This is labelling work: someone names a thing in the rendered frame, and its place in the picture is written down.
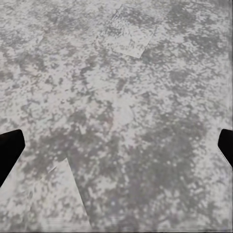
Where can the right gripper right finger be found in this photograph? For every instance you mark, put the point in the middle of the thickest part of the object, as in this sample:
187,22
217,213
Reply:
225,143

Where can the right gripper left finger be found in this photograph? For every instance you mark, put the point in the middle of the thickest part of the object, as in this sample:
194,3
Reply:
12,144

